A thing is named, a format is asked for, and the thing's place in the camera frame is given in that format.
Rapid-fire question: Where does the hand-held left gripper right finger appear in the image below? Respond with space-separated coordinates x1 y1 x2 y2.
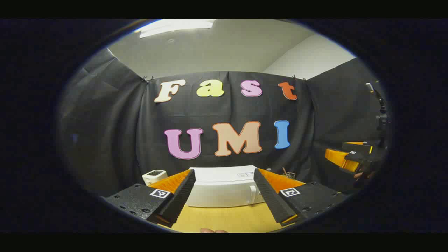
253 168 350 226

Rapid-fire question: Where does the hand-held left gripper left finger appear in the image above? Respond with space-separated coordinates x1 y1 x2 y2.
101 169 196 228

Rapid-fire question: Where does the white microwave oven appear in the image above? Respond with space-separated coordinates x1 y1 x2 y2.
185 165 266 208

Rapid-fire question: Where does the white toaster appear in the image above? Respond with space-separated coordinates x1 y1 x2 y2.
142 170 168 186

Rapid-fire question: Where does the black backdrop cloth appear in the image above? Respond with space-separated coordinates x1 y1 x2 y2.
58 47 391 196

